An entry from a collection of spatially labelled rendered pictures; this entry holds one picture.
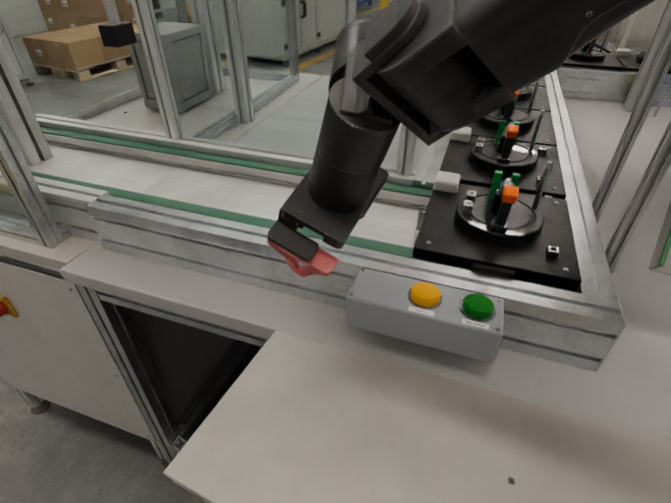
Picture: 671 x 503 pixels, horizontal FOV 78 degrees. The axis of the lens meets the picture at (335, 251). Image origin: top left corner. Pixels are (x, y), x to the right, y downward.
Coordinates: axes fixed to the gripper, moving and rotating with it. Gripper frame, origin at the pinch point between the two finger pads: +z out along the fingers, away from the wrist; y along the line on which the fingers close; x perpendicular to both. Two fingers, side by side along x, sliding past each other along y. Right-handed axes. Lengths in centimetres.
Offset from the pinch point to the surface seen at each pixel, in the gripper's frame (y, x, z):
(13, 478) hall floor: -55, 56, 126
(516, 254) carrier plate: 20.2, -25.5, 8.9
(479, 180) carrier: 41.3, -17.9, 17.9
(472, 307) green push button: 6.1, -21.0, 6.4
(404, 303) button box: 3.6, -13.3, 9.9
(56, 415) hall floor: -36, 62, 134
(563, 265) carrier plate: 20.6, -31.7, 6.7
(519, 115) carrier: 77, -22, 24
